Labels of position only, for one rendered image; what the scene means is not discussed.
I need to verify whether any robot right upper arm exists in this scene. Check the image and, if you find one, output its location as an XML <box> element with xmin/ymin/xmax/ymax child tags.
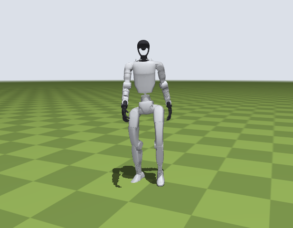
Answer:
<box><xmin>123</xmin><ymin>62</ymin><xmax>133</xmax><ymax>89</ymax></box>

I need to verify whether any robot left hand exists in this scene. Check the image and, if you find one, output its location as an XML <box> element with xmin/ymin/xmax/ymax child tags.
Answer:
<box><xmin>167</xmin><ymin>102</ymin><xmax>172</xmax><ymax>121</ymax></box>

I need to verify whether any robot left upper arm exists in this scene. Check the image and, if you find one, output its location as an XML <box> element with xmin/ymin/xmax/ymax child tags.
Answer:
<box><xmin>155</xmin><ymin>62</ymin><xmax>168</xmax><ymax>89</ymax></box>

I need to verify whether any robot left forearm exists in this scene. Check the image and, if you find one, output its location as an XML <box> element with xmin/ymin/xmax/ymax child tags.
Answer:
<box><xmin>162</xmin><ymin>87</ymin><xmax>171</xmax><ymax>105</ymax></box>

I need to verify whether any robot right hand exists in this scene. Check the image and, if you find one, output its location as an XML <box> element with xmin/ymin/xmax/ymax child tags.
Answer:
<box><xmin>121</xmin><ymin>100</ymin><xmax>129</xmax><ymax>122</ymax></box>

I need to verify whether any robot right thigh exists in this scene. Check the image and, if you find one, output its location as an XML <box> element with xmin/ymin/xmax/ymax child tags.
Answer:
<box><xmin>128</xmin><ymin>106</ymin><xmax>143</xmax><ymax>150</ymax></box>

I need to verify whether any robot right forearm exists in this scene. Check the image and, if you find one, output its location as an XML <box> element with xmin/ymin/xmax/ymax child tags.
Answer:
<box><xmin>121</xmin><ymin>83</ymin><xmax>130</xmax><ymax>105</ymax></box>

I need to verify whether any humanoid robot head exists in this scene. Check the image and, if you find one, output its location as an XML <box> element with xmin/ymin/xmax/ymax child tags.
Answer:
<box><xmin>137</xmin><ymin>40</ymin><xmax>150</xmax><ymax>62</ymax></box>

